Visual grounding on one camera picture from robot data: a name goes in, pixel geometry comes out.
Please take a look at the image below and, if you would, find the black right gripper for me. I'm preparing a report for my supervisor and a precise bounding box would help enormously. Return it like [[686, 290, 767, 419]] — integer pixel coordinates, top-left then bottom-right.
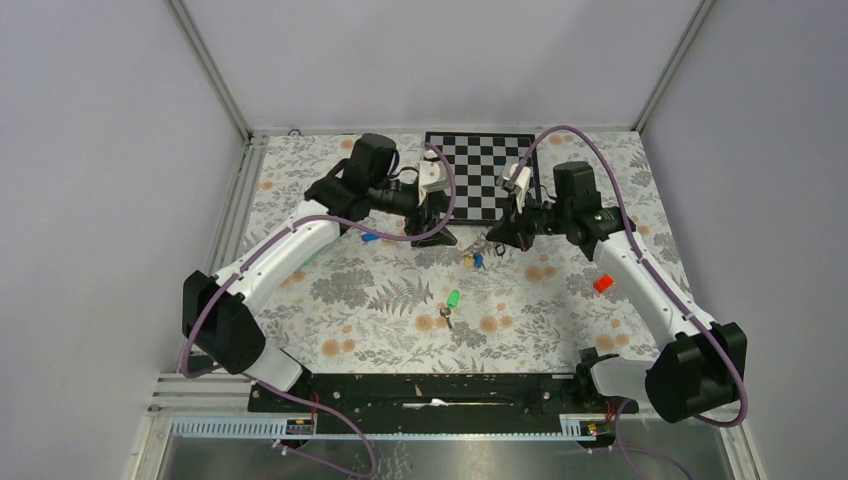
[[485, 188, 571, 253]]

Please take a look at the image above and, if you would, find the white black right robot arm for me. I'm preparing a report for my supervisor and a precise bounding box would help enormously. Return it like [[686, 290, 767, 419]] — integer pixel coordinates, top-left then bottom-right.
[[487, 161, 747, 423]]

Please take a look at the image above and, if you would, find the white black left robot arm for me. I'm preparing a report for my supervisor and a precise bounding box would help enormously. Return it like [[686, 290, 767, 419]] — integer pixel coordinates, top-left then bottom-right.
[[180, 133, 457, 411]]

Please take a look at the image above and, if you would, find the green tag key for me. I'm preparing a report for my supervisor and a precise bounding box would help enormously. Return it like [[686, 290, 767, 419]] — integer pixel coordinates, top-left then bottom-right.
[[439, 290, 461, 329]]

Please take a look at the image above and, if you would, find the black white chessboard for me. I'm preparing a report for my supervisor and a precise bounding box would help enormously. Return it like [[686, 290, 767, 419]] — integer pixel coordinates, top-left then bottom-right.
[[425, 131, 536, 227]]

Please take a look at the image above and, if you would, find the floral table mat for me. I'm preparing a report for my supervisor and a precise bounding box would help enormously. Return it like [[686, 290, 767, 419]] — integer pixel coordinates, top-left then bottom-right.
[[242, 131, 693, 373]]

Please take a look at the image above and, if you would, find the red curved block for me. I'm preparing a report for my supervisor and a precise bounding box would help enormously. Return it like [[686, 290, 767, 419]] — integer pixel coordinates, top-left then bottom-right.
[[593, 274, 615, 294]]

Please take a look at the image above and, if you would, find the mint green cylinder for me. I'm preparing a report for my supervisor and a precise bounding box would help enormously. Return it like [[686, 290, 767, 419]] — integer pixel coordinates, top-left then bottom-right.
[[297, 244, 330, 270]]

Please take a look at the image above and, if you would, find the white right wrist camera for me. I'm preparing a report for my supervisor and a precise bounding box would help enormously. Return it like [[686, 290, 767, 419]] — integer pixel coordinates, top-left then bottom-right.
[[497, 163, 532, 214]]

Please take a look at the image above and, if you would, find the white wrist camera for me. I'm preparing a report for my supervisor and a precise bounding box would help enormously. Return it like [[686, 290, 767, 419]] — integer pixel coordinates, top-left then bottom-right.
[[418, 158, 450, 198], [497, 163, 532, 214]]

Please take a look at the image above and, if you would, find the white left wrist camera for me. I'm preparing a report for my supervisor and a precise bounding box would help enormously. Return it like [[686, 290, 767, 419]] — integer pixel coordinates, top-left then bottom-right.
[[418, 158, 450, 198]]

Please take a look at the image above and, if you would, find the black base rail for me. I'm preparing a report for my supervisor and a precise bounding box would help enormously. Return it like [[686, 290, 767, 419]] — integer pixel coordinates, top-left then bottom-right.
[[247, 373, 624, 438]]

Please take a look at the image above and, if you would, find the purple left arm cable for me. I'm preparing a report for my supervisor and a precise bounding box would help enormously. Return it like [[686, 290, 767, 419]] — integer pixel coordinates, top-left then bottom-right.
[[178, 140, 458, 480]]

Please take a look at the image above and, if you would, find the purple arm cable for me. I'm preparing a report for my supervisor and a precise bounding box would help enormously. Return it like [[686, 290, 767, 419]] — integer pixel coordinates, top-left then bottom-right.
[[178, 140, 458, 480], [508, 125, 751, 480]]

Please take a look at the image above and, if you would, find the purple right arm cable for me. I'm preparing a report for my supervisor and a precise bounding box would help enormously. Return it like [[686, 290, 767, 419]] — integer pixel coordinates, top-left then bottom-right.
[[508, 125, 751, 480]]

